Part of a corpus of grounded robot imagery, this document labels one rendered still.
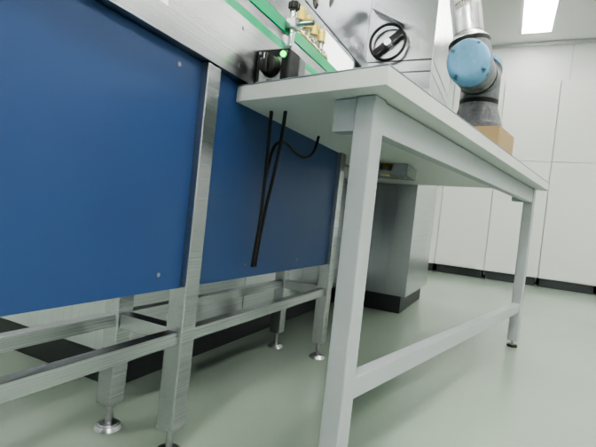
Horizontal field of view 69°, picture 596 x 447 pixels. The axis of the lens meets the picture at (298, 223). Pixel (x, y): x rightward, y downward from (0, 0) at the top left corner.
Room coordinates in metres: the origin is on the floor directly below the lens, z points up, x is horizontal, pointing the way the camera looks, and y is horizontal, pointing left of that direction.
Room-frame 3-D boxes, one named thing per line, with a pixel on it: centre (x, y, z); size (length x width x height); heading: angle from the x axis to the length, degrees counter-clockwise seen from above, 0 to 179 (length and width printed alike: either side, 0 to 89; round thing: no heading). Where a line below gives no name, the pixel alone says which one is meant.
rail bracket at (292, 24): (1.06, 0.05, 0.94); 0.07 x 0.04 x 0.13; 64
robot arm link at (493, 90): (1.37, -0.53, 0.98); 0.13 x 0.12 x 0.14; 147
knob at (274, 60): (0.90, 0.10, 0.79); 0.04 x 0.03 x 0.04; 64
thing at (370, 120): (1.37, -0.54, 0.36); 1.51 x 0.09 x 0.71; 142
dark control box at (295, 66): (0.95, 0.07, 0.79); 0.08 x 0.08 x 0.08; 64
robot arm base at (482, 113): (1.38, -0.53, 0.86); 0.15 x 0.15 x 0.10
